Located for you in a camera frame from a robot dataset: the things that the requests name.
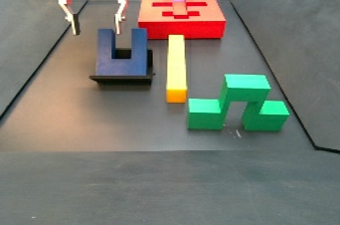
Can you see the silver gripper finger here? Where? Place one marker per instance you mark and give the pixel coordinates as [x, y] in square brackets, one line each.
[71, 16]
[121, 15]

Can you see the blue U-shaped block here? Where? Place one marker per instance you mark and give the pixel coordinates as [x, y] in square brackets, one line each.
[107, 40]

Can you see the black fixture stand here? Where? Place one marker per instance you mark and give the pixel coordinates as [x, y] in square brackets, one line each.
[125, 79]

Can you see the red base block with slots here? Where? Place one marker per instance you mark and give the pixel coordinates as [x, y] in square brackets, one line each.
[195, 18]

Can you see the yellow long bar block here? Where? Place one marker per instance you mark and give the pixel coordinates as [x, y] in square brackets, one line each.
[177, 80]

